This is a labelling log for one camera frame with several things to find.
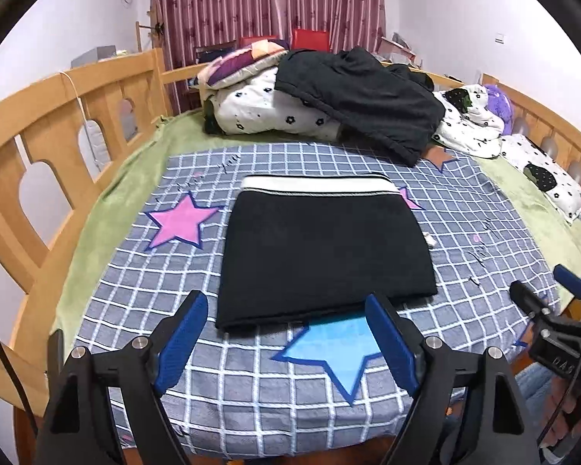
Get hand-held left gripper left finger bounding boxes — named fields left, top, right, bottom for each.
left=36, top=291, right=210, bottom=465

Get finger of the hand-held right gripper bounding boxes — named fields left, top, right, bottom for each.
left=553, top=264, right=581, bottom=301
left=508, top=280, right=553, bottom=320

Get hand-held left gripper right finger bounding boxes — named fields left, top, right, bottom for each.
left=364, top=292, right=548, bottom=465

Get black pants with white waistband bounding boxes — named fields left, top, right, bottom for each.
left=215, top=172, right=439, bottom=332

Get person's right hand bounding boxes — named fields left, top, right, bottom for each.
left=537, top=382, right=581, bottom=456

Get person's blue jeans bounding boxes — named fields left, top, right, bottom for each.
left=513, top=363, right=568, bottom=415

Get grey plaid star bedsheet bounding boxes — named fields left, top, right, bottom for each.
left=70, top=143, right=562, bottom=456

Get white pillow with black patches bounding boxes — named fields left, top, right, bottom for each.
left=501, top=134, right=581, bottom=226

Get green fleece blanket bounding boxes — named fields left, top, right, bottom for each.
left=53, top=111, right=581, bottom=330

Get purple plush toy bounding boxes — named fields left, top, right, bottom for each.
left=484, top=83, right=514, bottom=136

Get black jacket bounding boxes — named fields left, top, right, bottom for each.
left=275, top=47, right=446, bottom=166

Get white floral quilt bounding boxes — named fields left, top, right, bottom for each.
left=206, top=65, right=507, bottom=158

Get pink and grey clutter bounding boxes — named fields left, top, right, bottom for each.
left=378, top=33, right=422, bottom=66

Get purple orange patchwork quilt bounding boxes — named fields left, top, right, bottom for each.
left=196, top=39, right=291, bottom=90

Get grey box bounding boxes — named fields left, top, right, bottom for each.
left=72, top=45, right=118, bottom=69

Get red chair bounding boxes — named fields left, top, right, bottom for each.
left=290, top=28, right=330, bottom=53

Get wooden pole rack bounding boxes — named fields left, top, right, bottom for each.
left=134, top=10, right=168, bottom=54

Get maroon striped curtain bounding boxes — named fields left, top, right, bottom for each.
left=148, top=0, right=385, bottom=112

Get black cable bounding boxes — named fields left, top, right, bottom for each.
left=0, top=283, right=42, bottom=441
left=537, top=320, right=581, bottom=451

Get wooden bed frame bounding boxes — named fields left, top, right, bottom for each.
left=0, top=46, right=581, bottom=465

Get white cable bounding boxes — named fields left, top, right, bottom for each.
left=60, top=70, right=102, bottom=170

